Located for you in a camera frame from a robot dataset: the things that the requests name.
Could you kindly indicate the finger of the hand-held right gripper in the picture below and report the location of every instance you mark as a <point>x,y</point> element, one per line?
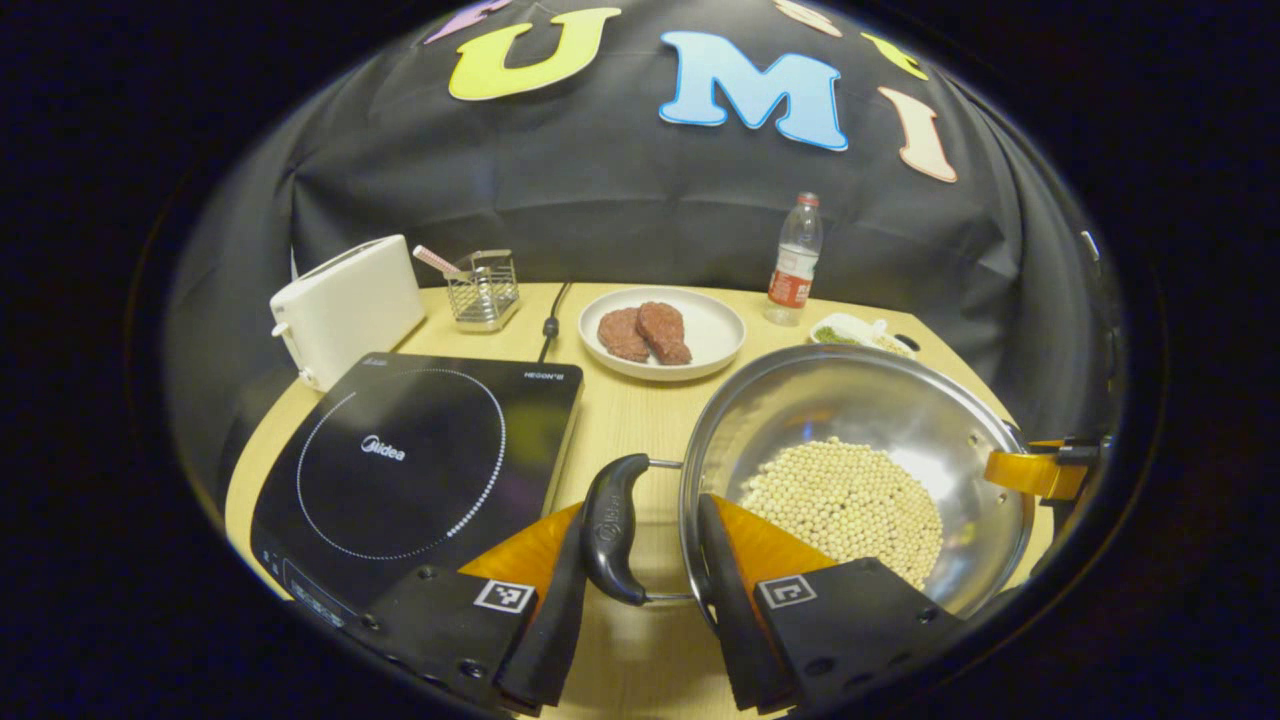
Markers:
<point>1045,443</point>
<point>1030,473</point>

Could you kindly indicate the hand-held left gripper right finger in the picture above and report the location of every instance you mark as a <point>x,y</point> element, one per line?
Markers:
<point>735,620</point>

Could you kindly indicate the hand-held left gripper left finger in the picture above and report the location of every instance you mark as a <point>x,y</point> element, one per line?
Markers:
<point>555,620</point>

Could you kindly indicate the black induction cooktop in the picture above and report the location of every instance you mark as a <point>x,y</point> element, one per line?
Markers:
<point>420,460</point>

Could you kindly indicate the pile of soybeans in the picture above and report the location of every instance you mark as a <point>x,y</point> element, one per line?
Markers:
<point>850,500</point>

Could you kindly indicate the white divided dish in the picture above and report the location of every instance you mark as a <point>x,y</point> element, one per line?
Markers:
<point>850,327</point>

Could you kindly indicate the white round plate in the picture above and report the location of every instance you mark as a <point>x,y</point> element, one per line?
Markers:
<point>715,330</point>

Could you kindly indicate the brown meat patty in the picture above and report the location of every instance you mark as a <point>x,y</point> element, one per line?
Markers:
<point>620,335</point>
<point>665,330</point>

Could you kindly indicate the clear plastic water bottle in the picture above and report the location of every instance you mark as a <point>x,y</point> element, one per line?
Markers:
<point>795,270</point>

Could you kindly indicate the white toaster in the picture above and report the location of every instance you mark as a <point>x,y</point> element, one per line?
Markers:
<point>345,310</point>

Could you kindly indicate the pink striped straw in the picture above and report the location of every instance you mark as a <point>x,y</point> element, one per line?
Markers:
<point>437,261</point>

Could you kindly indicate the black backdrop cloth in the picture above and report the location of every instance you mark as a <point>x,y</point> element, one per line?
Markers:
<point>600,190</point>

